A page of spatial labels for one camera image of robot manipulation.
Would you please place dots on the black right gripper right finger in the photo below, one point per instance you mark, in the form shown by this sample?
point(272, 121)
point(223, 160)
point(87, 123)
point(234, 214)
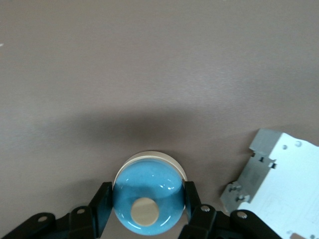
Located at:
point(207, 224)

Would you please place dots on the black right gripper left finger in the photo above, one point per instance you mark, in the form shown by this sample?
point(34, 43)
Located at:
point(82, 224)

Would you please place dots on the blue bell with wooden base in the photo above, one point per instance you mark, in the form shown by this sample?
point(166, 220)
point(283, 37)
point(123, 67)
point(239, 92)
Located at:
point(147, 179)

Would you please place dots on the white circuit breaker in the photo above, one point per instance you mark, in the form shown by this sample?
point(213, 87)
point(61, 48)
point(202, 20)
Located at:
point(286, 174)

